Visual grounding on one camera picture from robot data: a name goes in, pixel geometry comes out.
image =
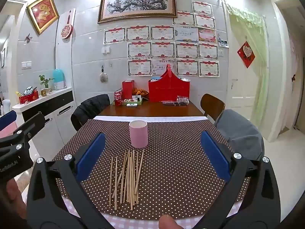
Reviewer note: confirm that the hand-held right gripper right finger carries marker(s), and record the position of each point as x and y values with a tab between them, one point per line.
214	156

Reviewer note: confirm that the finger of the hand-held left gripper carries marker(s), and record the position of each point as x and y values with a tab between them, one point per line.
33	122
8	120

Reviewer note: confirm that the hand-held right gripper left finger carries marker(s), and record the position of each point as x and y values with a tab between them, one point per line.
91	157

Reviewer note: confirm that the bunch of wooden chopsticks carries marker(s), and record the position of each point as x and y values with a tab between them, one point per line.
129	179

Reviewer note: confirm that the pink cup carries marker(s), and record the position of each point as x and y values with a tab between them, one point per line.
138	134

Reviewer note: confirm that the person's left hand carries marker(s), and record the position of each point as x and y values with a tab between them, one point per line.
16	198

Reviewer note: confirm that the person's right hand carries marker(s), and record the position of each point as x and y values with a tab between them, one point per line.
168	223

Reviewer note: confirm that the white sideboard cabinet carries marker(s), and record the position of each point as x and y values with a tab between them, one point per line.
59	114

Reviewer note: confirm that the black white patterned pouch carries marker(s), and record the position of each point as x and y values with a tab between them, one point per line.
29	90

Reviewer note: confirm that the brown polka dot placemat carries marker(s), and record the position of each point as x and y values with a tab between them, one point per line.
176	159

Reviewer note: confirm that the small potted plant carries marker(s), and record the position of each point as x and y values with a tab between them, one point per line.
45	85

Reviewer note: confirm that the black jacket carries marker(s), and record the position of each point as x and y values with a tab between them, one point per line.
90	111

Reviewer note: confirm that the teal humidifier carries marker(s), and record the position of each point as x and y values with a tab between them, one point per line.
59	78

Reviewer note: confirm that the white door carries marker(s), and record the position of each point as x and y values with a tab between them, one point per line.
240	100

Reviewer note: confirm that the red soda can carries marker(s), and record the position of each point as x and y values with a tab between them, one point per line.
118	93
118	101

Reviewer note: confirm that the clear plastic bag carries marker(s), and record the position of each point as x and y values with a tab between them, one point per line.
183	100

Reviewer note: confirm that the white oval device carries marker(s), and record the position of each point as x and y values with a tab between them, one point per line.
132	105

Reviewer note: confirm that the red candy packet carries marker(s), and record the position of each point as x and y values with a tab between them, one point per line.
128	100

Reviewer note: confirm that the white barcode box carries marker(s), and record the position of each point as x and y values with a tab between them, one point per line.
136	98

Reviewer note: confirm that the tall red box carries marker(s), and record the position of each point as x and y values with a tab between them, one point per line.
128	89

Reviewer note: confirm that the red gift bag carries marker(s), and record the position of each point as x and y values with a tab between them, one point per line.
169	90

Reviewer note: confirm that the grey spiky pendant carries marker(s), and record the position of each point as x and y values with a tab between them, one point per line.
103	77

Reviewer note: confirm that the orange wrapped snacks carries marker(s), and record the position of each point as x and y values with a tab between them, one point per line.
140	92

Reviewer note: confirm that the hanging black key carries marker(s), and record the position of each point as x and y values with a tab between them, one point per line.
102	68

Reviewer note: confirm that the blue packet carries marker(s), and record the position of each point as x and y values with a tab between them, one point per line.
156	78

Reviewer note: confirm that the red round fan ornament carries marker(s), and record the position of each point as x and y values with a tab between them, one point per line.
66	31

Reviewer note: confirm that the red diamond heart decoration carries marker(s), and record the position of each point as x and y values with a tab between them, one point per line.
246	54

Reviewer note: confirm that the light green curtain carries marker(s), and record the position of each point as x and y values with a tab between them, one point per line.
250	52

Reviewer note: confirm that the gold framed red picture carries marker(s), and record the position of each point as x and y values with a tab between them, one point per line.
43	13

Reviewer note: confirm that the group of award certificates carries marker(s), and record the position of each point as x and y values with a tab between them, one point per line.
162	50

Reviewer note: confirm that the framed plum blossom painting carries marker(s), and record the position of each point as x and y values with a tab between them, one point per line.
135	2

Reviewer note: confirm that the white wall switch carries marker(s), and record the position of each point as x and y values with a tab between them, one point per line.
26	64

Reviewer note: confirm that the dark wall picture frame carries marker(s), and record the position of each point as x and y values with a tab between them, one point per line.
2	57

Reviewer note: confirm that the butterfly wall sticker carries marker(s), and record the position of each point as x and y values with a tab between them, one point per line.
28	38

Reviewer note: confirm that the white double light switch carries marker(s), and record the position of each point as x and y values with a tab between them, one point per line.
106	50

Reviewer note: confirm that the small wall photo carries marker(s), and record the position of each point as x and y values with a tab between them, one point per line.
224	43

